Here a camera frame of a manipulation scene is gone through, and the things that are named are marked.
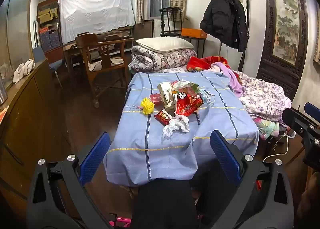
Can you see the orange box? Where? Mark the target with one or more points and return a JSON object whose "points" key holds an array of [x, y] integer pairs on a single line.
{"points": [[193, 33]]}

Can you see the light purple cloth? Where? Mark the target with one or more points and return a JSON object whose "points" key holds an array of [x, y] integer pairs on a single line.
{"points": [[230, 74]]}

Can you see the large red snack bag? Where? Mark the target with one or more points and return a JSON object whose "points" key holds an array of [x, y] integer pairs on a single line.
{"points": [[187, 104]]}

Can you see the brown wooden cabinet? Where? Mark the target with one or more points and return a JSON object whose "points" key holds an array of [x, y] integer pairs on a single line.
{"points": [[30, 119]]}

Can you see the blue face mask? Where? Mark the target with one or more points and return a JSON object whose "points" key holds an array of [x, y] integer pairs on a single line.
{"points": [[207, 95]]}

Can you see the stack of cardboard boxes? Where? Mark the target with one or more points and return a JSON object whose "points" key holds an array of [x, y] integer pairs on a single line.
{"points": [[47, 14]]}

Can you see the white seat cushion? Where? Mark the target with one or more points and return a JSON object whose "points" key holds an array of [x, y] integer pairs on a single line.
{"points": [[105, 63]]}

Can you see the white lace sheet cover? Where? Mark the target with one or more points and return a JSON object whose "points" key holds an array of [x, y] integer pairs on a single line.
{"points": [[96, 13]]}

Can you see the dark wooden board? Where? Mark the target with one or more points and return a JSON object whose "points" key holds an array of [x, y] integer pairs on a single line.
{"points": [[148, 28]]}

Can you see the small red snack packet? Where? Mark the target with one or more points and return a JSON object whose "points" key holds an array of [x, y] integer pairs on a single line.
{"points": [[163, 116]]}

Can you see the white towel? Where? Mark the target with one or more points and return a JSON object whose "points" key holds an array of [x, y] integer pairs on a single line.
{"points": [[22, 69]]}

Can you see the carved wooden painted panel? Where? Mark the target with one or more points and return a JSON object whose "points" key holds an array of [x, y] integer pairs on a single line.
{"points": [[287, 26]]}

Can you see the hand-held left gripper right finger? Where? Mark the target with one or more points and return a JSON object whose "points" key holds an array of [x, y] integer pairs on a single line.
{"points": [[225, 159]]}

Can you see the blue upholstered chair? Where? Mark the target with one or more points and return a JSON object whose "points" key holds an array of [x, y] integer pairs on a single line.
{"points": [[45, 59]]}

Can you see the black round stand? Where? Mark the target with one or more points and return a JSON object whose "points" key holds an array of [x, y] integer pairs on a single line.
{"points": [[170, 19]]}

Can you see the white tissue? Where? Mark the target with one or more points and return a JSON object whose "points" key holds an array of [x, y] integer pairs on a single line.
{"points": [[175, 125]]}

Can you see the person's right forearm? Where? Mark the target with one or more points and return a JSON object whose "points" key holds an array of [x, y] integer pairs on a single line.
{"points": [[310, 201]]}

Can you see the folded grey pink floral quilt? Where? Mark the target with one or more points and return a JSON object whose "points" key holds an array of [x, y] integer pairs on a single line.
{"points": [[160, 60]]}

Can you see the cream pillow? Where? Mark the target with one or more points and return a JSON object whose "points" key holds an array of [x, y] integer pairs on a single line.
{"points": [[163, 43]]}

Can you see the black padded jacket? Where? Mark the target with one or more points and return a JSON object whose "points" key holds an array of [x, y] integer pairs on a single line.
{"points": [[225, 16]]}

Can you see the blue striped tablecloth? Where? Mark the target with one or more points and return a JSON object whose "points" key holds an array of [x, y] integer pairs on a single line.
{"points": [[162, 156]]}

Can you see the red patterned blanket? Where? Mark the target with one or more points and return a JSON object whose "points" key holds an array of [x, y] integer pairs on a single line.
{"points": [[202, 63]]}

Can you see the pink metal frame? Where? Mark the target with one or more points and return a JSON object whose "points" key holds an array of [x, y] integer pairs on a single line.
{"points": [[120, 221]]}

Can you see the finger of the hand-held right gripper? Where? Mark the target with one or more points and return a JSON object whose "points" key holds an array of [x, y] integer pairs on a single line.
{"points": [[296, 119], [313, 108]]}

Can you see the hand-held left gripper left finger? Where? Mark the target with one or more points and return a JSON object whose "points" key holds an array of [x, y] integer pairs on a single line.
{"points": [[95, 156]]}

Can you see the small pink dish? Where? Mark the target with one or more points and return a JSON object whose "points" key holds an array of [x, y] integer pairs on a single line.
{"points": [[155, 98]]}

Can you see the floral bed sheet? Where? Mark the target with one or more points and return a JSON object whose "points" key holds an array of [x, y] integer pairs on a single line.
{"points": [[172, 70]]}

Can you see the black metal side table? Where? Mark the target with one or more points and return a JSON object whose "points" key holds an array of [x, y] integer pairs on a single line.
{"points": [[200, 44]]}

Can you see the pastel coloured quilt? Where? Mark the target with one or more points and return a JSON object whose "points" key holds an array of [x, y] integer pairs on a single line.
{"points": [[267, 126]]}

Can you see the dark wooden armchair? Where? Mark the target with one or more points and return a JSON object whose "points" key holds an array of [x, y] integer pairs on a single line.
{"points": [[105, 51]]}

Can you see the purple floral duvet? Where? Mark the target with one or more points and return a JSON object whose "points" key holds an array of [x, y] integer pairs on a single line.
{"points": [[262, 96]]}

